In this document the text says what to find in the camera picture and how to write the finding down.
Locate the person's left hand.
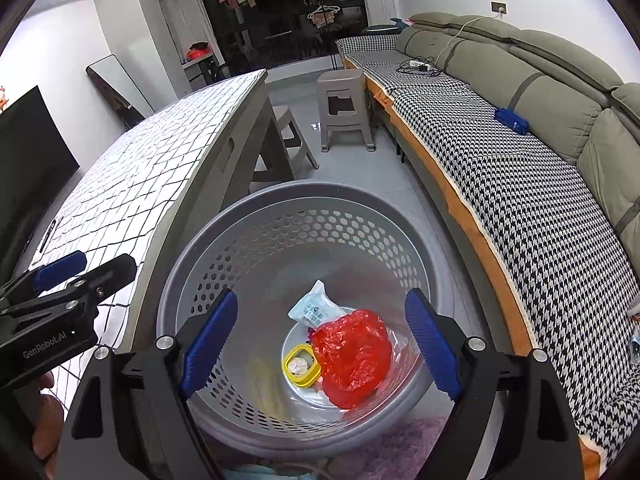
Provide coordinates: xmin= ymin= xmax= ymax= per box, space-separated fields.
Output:
xmin=27 ymin=372 xmax=66 ymax=461

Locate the red plastic bag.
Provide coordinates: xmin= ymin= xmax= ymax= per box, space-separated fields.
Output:
xmin=311 ymin=309 xmax=393 ymax=410

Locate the olive green sofa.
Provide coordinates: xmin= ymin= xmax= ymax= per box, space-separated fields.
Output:
xmin=340 ymin=10 xmax=640 ymax=461

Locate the pink fluffy rug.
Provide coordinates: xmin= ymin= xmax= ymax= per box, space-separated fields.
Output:
xmin=320 ymin=412 xmax=451 ymax=480

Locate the light blue cloth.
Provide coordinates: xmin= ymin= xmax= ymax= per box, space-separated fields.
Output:
xmin=225 ymin=462 xmax=281 ymax=480

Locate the grey plastic stool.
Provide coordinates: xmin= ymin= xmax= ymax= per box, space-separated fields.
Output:
xmin=250 ymin=105 xmax=321 ymax=183
xmin=317 ymin=69 xmax=377 ymax=153

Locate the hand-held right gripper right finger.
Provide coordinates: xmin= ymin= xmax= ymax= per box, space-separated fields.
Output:
xmin=404 ymin=287 xmax=586 ymax=480

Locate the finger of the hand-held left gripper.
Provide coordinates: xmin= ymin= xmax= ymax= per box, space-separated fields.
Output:
xmin=0 ymin=251 xmax=88 ymax=306
xmin=10 ymin=254 xmax=137 ymax=331

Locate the light blue wipes packet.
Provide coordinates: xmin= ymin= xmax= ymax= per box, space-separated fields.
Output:
xmin=287 ymin=280 xmax=346 ymax=328

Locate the small blue object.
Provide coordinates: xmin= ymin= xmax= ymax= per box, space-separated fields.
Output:
xmin=494 ymin=107 xmax=531 ymax=135

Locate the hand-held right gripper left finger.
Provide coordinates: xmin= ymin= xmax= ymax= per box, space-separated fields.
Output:
xmin=70 ymin=287 xmax=239 ymax=480

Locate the clothes hanger with garment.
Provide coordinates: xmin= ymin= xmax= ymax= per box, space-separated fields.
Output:
xmin=306 ymin=4 xmax=341 ymax=28

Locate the black television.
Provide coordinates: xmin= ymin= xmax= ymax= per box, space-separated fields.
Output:
xmin=0 ymin=85 xmax=81 ymax=281

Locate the small side table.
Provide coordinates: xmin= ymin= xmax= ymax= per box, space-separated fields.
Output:
xmin=182 ymin=57 xmax=231 ymax=93

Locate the dark glass sliding door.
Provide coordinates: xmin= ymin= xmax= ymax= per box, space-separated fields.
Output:
xmin=192 ymin=0 xmax=371 ymax=73

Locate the white black checked tablecloth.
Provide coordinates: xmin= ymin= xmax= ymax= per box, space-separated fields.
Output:
xmin=30 ymin=69 xmax=268 ymax=396

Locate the leaning floor mirror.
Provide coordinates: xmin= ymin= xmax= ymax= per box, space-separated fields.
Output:
xmin=86 ymin=54 xmax=156 ymax=131

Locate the yellow plastic ring frame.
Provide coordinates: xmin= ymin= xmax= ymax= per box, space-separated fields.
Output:
xmin=282 ymin=345 xmax=322 ymax=387

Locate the grey table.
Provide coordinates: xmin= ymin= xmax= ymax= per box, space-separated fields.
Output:
xmin=120 ymin=72 xmax=321 ymax=351

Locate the grey perforated plastic basket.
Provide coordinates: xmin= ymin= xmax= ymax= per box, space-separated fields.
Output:
xmin=156 ymin=181 xmax=457 ymax=459

